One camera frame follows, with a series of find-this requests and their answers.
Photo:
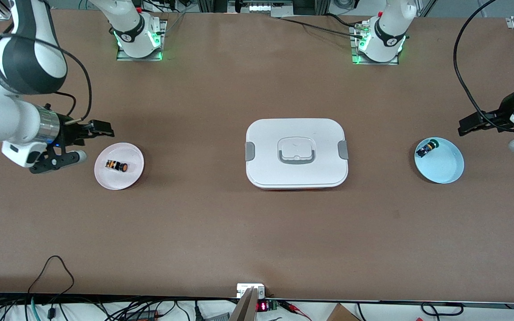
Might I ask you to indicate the light blue round plate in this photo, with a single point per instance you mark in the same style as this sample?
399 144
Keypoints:
442 165

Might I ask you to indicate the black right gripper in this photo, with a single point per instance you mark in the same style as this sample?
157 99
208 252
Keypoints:
68 131

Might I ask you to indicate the aluminium profile post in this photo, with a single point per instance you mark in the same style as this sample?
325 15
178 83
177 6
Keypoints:
246 307

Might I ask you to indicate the white power strip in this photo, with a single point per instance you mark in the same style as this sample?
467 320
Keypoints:
270 6

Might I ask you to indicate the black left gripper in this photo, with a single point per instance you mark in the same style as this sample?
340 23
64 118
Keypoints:
499 116

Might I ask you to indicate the red digit display module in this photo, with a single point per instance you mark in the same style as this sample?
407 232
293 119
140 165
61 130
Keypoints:
262 306

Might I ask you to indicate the white lidded storage box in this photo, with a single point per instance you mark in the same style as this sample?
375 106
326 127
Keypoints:
266 133

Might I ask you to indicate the black power adapter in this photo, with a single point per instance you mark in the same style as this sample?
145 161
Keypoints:
143 315

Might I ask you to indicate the pink round plate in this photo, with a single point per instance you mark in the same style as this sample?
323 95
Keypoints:
123 180

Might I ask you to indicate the white post bracket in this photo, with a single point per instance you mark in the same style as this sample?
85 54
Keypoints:
243 287

